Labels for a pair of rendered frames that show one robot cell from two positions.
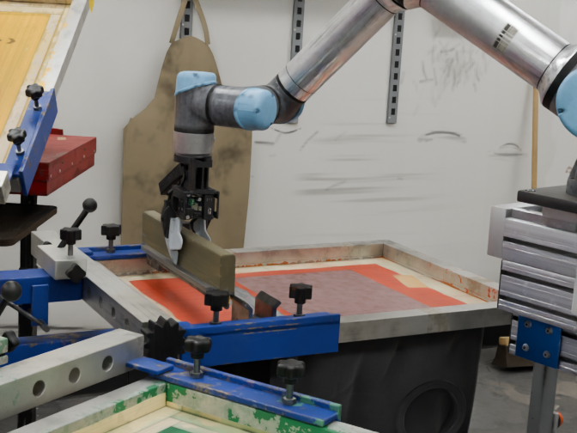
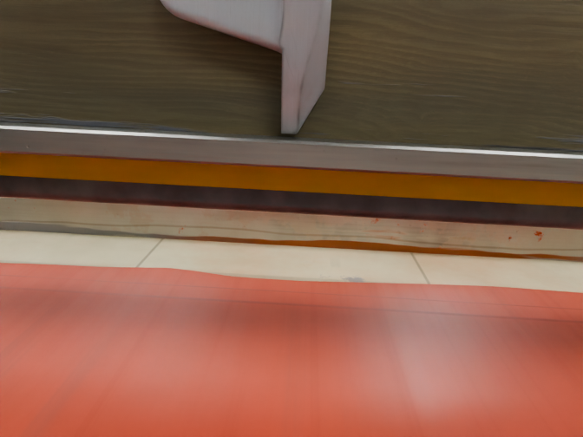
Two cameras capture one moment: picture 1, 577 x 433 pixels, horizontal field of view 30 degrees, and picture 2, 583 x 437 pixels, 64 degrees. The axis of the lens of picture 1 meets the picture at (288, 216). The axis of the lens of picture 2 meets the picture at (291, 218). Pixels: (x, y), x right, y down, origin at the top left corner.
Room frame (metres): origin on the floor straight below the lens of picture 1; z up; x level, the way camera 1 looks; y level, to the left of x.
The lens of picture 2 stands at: (2.11, 0.02, 1.06)
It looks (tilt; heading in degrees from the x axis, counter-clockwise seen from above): 17 degrees down; 120
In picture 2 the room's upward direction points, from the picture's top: 3 degrees clockwise
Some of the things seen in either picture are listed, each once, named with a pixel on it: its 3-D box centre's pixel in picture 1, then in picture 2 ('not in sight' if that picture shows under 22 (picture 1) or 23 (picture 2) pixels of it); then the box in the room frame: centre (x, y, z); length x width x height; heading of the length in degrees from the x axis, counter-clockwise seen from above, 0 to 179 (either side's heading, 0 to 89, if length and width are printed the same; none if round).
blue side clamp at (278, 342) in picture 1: (257, 337); not in sight; (1.78, 0.04, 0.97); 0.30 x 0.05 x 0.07; 118
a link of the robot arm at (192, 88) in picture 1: (197, 101); not in sight; (2.00, 0.18, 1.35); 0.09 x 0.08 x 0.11; 62
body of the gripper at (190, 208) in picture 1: (193, 186); not in sight; (1.99, 0.18, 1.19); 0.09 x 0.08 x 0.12; 28
